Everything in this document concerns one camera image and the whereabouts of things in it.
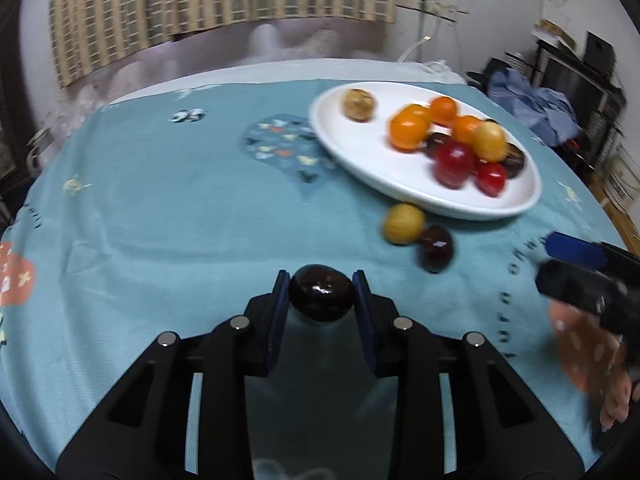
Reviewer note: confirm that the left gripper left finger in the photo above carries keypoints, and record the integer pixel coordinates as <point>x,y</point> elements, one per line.
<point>246,345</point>

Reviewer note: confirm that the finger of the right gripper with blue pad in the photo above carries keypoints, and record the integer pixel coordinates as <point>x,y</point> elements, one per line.
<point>615,304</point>
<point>602,256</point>

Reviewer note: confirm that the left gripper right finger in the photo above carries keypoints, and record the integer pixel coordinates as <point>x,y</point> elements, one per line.
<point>397,346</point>

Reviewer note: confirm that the bright red fruit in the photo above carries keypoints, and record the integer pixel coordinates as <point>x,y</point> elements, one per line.
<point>490,178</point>

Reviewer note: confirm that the small olive yellow fruit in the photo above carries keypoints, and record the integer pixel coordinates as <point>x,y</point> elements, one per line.
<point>403,224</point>

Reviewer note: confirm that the person's right hand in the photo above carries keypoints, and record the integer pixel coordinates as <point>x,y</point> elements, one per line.
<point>619,391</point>

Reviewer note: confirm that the dark purple passion fruit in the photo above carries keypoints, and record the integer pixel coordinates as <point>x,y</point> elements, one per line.
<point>514,162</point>

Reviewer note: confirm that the yellow spotted fruit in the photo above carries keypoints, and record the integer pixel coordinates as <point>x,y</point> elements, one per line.
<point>489,143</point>

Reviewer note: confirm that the dark red plum near plate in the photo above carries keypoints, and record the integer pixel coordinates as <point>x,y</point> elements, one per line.
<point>454,163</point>

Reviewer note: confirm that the blue clothing pile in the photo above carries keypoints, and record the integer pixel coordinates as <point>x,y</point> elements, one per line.
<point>547,113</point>

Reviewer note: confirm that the orange tangerine near finger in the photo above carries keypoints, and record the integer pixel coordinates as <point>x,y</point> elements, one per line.
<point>463,128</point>

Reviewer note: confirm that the teal patterned tablecloth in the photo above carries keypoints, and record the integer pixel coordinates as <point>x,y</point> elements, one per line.
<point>171,212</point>

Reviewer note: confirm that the black tv and stand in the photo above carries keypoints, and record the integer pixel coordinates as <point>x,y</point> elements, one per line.
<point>596,101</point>

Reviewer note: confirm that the orange tangerine far left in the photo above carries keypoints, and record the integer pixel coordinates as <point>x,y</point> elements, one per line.
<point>444,110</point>

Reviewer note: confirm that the orange tangerine on plate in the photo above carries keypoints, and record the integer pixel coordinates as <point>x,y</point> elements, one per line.
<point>407,130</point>

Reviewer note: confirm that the yellow orange tangerine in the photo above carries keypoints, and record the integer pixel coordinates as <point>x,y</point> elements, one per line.
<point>419,110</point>

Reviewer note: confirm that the white oval plate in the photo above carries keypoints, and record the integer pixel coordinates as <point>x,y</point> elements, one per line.
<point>363,149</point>

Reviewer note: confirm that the brown spotted small fruit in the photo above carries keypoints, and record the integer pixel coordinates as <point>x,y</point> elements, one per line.
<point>358,105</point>

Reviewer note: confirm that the white wall socket strip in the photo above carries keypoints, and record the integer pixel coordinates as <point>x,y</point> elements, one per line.
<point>439,8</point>

